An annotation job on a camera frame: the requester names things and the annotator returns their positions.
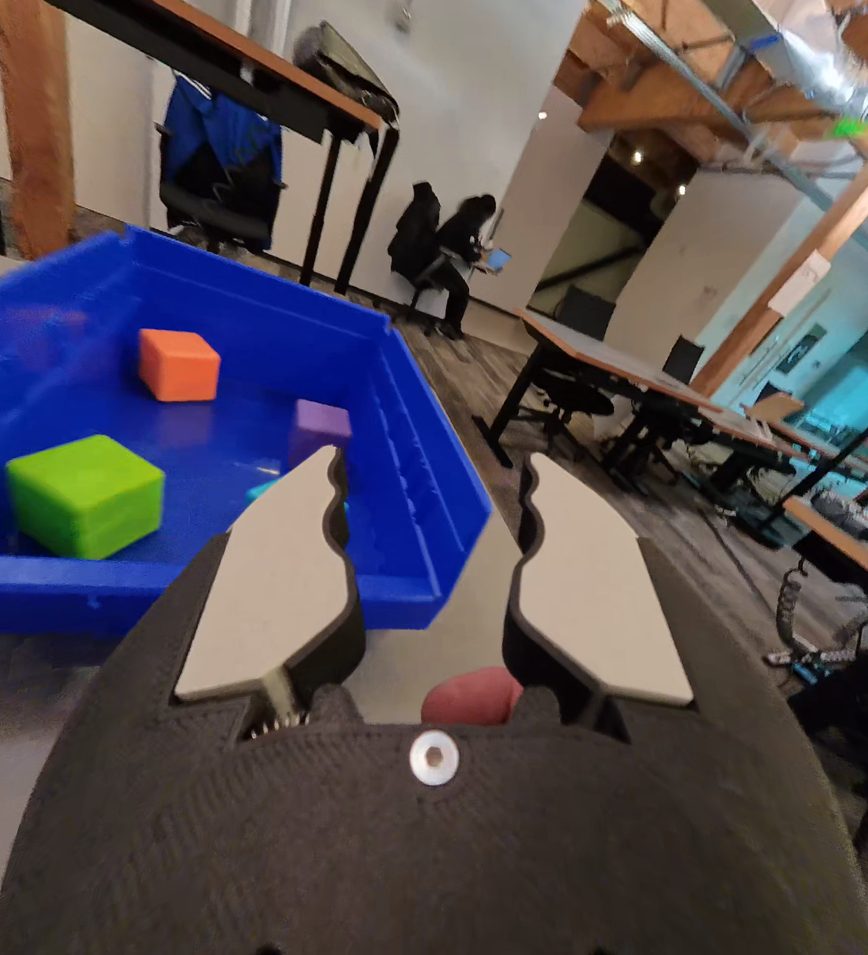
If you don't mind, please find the dark grey backpack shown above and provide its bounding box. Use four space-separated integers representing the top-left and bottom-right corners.
292 21 399 128

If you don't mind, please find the blue plastic bin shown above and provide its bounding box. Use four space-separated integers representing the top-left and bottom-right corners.
0 226 493 637

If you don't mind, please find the wooden top office desk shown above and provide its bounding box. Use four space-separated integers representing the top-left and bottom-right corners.
42 0 401 295

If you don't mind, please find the silver round air duct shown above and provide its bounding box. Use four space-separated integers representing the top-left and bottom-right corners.
770 0 868 124

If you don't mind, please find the purple cube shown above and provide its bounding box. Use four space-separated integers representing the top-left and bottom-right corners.
288 399 353 467

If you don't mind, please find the long grey top desk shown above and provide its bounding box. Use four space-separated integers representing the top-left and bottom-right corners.
471 308 726 471

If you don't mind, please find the orange cube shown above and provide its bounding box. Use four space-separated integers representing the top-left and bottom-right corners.
138 329 222 404

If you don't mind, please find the white paper sign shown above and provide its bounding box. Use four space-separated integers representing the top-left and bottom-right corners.
768 250 832 314

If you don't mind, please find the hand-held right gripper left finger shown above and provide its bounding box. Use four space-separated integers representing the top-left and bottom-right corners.
173 445 366 717

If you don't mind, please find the black hanging coat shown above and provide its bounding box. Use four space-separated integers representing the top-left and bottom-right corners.
388 181 444 288

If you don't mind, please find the wooden post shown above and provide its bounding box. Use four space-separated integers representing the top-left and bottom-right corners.
691 127 868 396
0 0 77 261

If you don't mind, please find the black coiled cable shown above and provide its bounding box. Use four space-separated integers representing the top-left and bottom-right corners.
776 558 814 637

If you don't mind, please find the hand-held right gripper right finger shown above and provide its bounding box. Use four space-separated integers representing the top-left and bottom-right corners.
503 452 696 728

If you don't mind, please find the blue jacket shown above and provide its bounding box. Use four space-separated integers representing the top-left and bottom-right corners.
162 71 283 188

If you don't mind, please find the black office chair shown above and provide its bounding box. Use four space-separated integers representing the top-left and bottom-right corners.
154 123 286 255
527 286 617 449

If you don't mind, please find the green cube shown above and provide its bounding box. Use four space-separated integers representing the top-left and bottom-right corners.
5 435 167 561

